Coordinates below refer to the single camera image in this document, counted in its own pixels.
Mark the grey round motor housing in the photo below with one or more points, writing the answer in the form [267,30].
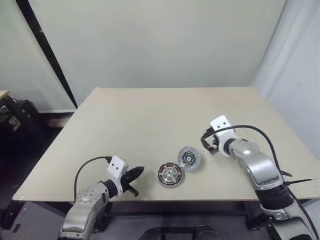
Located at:
[188,158]

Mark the light wooden side desk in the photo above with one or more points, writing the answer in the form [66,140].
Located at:
[3,93]

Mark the round copper-wound motor housing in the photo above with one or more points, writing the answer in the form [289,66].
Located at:
[170,186]

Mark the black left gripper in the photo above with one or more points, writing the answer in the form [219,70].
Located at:
[125,181]

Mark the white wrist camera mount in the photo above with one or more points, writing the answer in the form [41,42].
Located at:
[226,136]
[116,166]

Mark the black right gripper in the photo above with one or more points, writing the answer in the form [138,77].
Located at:
[215,143]

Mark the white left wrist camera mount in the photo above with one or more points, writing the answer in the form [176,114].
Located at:
[116,166]

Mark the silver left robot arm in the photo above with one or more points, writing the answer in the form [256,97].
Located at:
[85,197]

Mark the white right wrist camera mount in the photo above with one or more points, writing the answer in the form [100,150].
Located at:
[226,136]

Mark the dark rounded shape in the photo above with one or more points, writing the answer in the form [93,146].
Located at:
[207,233]
[153,233]

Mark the black table frame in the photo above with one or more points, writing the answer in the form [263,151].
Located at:
[175,208]

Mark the black diagonal wall strip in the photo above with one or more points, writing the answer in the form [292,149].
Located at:
[45,47]

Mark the black equipment case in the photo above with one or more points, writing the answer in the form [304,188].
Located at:
[17,120]

